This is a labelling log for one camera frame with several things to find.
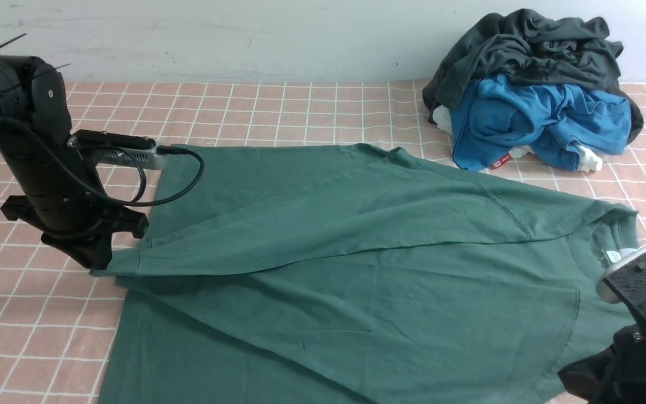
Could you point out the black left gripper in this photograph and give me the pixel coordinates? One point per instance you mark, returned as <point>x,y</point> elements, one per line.
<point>64,198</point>

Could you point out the green long-sleeve top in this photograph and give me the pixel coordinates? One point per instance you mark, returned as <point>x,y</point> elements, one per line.
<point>354,274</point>

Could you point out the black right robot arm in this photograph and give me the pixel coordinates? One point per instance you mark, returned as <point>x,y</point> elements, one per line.
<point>618,373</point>

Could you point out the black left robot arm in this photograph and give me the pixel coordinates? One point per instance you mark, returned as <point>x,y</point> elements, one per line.
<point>33,103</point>

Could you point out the blue crumpled garment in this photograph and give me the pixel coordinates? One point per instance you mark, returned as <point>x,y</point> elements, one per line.
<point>495,116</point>

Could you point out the dark grey crumpled garment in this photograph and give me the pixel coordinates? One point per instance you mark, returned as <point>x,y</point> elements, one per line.
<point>531,50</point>

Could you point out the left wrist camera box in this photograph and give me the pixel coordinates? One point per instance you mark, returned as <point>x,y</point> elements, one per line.
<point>119,150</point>

